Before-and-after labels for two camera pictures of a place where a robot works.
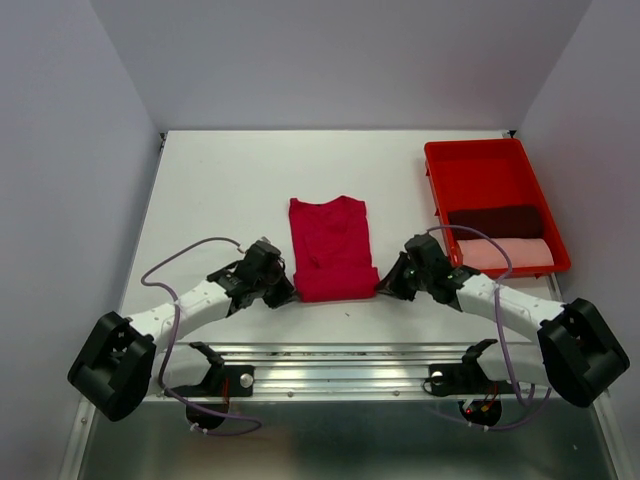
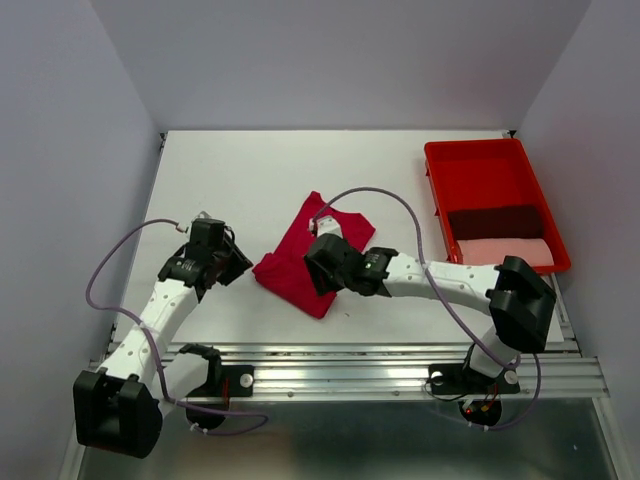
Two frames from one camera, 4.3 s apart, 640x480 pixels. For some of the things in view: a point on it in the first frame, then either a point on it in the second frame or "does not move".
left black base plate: [223, 381] does not move
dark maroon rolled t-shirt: [501, 223] does not move
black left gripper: [285, 292] to [240, 263]
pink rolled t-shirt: [485, 255] does not move
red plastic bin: [470, 174] does not move
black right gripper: [390, 283] to [322, 283]
